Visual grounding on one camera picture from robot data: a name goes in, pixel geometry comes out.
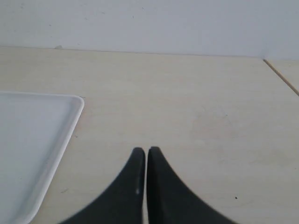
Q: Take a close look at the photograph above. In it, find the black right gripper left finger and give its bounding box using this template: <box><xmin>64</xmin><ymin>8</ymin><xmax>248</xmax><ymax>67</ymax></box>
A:
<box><xmin>62</xmin><ymin>147</ymin><xmax>145</xmax><ymax>224</ymax></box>

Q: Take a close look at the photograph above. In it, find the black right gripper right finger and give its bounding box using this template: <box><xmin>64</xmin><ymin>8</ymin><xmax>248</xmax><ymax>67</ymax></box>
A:
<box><xmin>146</xmin><ymin>147</ymin><xmax>234</xmax><ymax>224</ymax></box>

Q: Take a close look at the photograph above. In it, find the white plastic tray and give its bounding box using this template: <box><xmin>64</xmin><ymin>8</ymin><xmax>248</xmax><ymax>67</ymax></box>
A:
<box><xmin>0</xmin><ymin>91</ymin><xmax>85</xmax><ymax>224</ymax></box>

